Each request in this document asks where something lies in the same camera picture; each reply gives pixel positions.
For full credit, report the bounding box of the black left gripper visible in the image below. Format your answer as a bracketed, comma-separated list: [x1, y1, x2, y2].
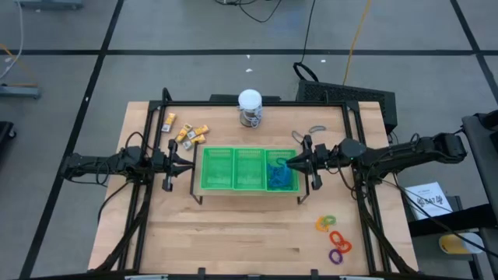
[154, 138, 195, 193]

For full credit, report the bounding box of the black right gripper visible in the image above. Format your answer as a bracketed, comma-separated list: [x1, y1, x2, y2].
[286, 135, 332, 191]

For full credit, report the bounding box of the green three-compartment tray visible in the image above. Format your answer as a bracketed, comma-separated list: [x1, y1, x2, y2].
[189, 144, 312, 206]

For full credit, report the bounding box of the purple coil ring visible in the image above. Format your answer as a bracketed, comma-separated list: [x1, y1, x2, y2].
[328, 248, 345, 266]

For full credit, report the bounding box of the yellow packet white label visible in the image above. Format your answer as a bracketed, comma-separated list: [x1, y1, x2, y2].
[181, 134, 206, 151]
[187, 124, 210, 140]
[174, 123, 194, 143]
[161, 112, 177, 133]

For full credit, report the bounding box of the white-lidded jar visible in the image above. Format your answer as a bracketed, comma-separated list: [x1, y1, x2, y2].
[237, 88, 264, 128]

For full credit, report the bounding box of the black perforated computer case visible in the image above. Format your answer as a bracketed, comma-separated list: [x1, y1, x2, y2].
[295, 79, 398, 135]

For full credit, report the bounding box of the white printed paper sheet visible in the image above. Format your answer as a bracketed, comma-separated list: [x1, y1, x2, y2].
[404, 181, 454, 221]

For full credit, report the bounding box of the white and yellow container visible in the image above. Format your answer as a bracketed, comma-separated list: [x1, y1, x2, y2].
[438, 232, 486, 256]

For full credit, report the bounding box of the black side cart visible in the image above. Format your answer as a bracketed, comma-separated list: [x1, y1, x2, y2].
[407, 110, 498, 280]

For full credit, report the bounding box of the grey stand base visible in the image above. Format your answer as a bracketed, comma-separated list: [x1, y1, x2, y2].
[0, 84, 42, 100]

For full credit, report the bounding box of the black floor object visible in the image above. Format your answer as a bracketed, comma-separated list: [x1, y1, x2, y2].
[0, 121, 17, 151]

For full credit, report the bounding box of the white coiled cable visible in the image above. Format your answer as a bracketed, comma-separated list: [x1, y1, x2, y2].
[241, 107, 264, 130]

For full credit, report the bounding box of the black floor cable with loop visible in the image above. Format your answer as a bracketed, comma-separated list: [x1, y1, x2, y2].
[292, 0, 319, 83]

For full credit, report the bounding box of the yellow floor cable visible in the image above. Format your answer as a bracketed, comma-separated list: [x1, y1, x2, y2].
[342, 0, 373, 86]

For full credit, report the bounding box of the black curved floor cable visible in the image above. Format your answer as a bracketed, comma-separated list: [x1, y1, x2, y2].
[213, 0, 283, 23]

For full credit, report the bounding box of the orange floor cable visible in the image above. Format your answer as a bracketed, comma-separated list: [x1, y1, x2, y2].
[0, 43, 40, 88]

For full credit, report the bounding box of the white floor cable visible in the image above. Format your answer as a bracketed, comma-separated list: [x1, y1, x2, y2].
[0, 0, 25, 81]

